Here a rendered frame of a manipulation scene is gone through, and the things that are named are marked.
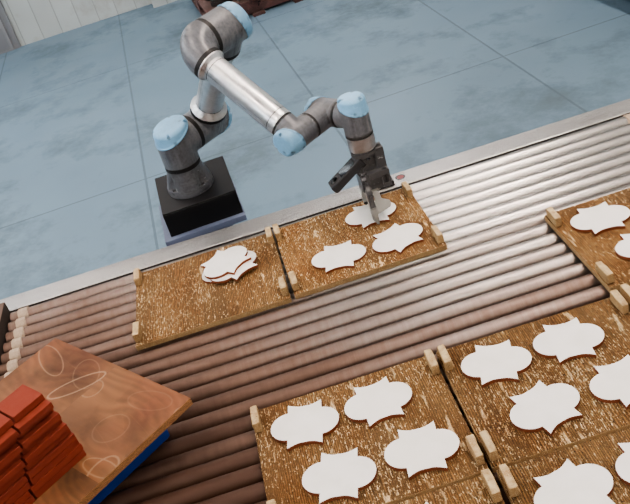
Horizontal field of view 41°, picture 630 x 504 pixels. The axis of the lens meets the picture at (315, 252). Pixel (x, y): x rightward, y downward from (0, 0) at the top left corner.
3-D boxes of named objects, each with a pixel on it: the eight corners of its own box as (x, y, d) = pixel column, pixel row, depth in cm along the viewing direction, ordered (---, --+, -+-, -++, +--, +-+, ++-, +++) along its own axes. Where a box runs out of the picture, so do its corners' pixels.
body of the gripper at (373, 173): (393, 187, 230) (384, 148, 223) (363, 197, 229) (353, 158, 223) (385, 175, 236) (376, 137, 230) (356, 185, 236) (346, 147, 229)
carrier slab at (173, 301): (138, 278, 244) (136, 274, 243) (273, 235, 244) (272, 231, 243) (137, 351, 214) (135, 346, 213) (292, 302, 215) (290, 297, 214)
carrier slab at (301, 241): (274, 234, 245) (272, 230, 244) (408, 190, 246) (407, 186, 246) (296, 300, 215) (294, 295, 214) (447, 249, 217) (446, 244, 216)
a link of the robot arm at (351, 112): (346, 87, 223) (371, 91, 218) (355, 125, 229) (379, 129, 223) (327, 101, 219) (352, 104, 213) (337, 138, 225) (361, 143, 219)
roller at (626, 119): (17, 321, 249) (10, 308, 247) (638, 122, 255) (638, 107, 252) (15, 331, 245) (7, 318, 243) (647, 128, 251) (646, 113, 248)
